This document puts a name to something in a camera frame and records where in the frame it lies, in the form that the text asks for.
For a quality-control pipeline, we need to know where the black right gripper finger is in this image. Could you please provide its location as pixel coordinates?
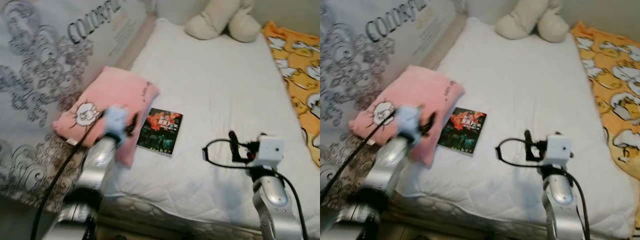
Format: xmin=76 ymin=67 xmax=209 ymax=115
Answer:
xmin=523 ymin=129 xmax=535 ymax=162
xmin=228 ymin=130 xmax=241 ymax=163

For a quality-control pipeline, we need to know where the pink pillow with white print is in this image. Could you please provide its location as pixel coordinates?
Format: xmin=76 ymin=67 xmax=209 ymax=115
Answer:
xmin=52 ymin=66 xmax=161 ymax=168
xmin=349 ymin=65 xmax=466 ymax=168

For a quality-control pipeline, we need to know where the dark paperback book red cover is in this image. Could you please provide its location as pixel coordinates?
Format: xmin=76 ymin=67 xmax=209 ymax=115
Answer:
xmin=136 ymin=107 xmax=184 ymax=158
xmin=437 ymin=106 xmax=487 ymax=156

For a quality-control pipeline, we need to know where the white quilted mattress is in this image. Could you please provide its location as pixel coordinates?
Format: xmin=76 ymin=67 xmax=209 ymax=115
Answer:
xmin=400 ymin=17 xmax=636 ymax=240
xmin=100 ymin=17 xmax=321 ymax=240

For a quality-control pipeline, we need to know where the blue-grey swirl pattern duvet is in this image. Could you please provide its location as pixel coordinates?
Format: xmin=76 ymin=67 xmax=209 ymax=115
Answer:
xmin=320 ymin=0 xmax=463 ymax=211
xmin=0 ymin=0 xmax=151 ymax=211

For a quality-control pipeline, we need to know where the orange cartoon print blanket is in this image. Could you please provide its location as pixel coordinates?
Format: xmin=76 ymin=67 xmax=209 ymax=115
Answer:
xmin=570 ymin=21 xmax=640 ymax=236
xmin=261 ymin=20 xmax=321 ymax=168

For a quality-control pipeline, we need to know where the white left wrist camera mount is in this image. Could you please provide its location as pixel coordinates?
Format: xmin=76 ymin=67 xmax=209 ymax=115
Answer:
xmin=395 ymin=105 xmax=423 ymax=146
xmin=102 ymin=105 xmax=132 ymax=146

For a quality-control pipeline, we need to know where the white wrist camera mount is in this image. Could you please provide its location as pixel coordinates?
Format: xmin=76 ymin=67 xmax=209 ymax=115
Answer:
xmin=102 ymin=105 xmax=132 ymax=146
xmin=395 ymin=105 xmax=423 ymax=146
xmin=254 ymin=133 xmax=286 ymax=168
xmin=544 ymin=134 xmax=573 ymax=168

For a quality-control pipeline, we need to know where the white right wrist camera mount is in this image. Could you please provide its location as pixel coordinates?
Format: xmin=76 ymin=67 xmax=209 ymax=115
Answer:
xmin=254 ymin=133 xmax=286 ymax=168
xmin=544 ymin=134 xmax=573 ymax=168

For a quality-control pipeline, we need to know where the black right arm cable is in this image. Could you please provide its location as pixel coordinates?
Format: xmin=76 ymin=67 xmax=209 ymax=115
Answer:
xmin=495 ymin=137 xmax=592 ymax=240
xmin=202 ymin=138 xmax=309 ymax=240

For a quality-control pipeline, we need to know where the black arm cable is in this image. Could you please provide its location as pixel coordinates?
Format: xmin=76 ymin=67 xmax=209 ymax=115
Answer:
xmin=30 ymin=112 xmax=108 ymax=240
xmin=495 ymin=137 xmax=592 ymax=240
xmin=320 ymin=112 xmax=398 ymax=201
xmin=202 ymin=138 xmax=309 ymax=240

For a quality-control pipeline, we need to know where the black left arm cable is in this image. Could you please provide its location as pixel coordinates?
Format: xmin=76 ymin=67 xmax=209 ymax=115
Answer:
xmin=30 ymin=112 xmax=108 ymax=240
xmin=320 ymin=112 xmax=398 ymax=201

